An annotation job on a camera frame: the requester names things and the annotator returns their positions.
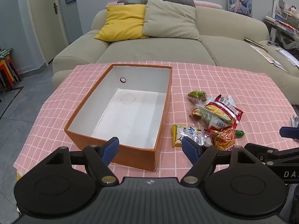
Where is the large red snack packet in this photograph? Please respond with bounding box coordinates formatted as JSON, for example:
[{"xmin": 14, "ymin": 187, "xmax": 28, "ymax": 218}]
[{"xmin": 206, "ymin": 94, "xmax": 243, "ymax": 125}]

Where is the yellow white snack packet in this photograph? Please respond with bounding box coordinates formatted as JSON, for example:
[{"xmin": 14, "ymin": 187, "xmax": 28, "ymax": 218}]
[{"xmin": 172, "ymin": 124, "xmax": 213, "ymax": 148}]

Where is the pink checkered tablecloth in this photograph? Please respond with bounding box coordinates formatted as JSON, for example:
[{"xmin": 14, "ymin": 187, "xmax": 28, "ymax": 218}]
[{"xmin": 14, "ymin": 62, "xmax": 299, "ymax": 224}]

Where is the beige sofa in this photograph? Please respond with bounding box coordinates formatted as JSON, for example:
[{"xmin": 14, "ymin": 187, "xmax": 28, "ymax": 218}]
[{"xmin": 52, "ymin": 3, "xmax": 299, "ymax": 89}]

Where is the dark book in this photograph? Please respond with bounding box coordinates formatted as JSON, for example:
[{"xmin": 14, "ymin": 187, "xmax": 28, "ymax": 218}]
[{"xmin": 244, "ymin": 37, "xmax": 264, "ymax": 48}]

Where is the yellow pillow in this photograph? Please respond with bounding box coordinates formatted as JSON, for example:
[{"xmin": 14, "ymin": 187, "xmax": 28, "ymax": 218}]
[{"xmin": 95, "ymin": 4, "xmax": 150, "ymax": 42}]

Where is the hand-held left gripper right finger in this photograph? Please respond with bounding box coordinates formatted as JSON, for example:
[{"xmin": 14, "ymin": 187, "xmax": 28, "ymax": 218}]
[{"xmin": 181, "ymin": 136, "xmax": 256, "ymax": 185}]

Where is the orange cardboard box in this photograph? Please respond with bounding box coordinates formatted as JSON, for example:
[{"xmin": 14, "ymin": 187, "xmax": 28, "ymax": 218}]
[{"xmin": 64, "ymin": 63, "xmax": 173, "ymax": 172}]

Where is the brown round snack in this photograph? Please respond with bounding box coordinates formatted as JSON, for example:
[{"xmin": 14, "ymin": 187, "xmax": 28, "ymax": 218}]
[{"xmin": 192, "ymin": 107, "xmax": 204, "ymax": 122}]

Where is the stack of coloured stools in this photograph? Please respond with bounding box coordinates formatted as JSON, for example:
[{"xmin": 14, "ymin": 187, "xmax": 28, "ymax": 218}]
[{"xmin": 0, "ymin": 51, "xmax": 21, "ymax": 90}]

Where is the green snack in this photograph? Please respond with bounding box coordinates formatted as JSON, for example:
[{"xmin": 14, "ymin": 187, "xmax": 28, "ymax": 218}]
[{"xmin": 187, "ymin": 90, "xmax": 208, "ymax": 103}]

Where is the red stick snack packet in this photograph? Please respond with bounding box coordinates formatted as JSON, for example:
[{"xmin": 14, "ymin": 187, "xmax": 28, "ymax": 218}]
[{"xmin": 210, "ymin": 126, "xmax": 235, "ymax": 151}]

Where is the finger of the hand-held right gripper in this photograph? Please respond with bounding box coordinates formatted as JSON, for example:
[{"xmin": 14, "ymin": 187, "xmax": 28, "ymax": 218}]
[
  {"xmin": 280, "ymin": 126, "xmax": 299, "ymax": 142},
  {"xmin": 244, "ymin": 143, "xmax": 299, "ymax": 167}
]

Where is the green white chips packet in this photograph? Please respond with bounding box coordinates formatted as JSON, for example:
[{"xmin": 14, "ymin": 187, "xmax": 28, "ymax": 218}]
[{"xmin": 198, "ymin": 105, "xmax": 230, "ymax": 127}]

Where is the white rack with books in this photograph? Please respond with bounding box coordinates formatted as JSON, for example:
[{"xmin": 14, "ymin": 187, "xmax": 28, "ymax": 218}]
[{"xmin": 264, "ymin": 0, "xmax": 299, "ymax": 49}]

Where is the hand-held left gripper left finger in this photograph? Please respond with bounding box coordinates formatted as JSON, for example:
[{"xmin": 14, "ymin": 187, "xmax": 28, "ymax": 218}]
[{"xmin": 44, "ymin": 137, "xmax": 120, "ymax": 185}]

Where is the beige pillow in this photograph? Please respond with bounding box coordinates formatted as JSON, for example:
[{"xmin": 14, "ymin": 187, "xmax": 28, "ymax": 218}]
[{"xmin": 142, "ymin": 0, "xmax": 201, "ymax": 42}]

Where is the white booklet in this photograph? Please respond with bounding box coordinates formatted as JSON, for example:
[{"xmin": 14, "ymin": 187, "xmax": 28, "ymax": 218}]
[{"xmin": 276, "ymin": 48, "xmax": 299, "ymax": 69}]

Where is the white door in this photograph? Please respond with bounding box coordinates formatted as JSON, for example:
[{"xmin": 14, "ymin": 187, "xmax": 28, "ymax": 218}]
[{"xmin": 26, "ymin": 0, "xmax": 68, "ymax": 63}]

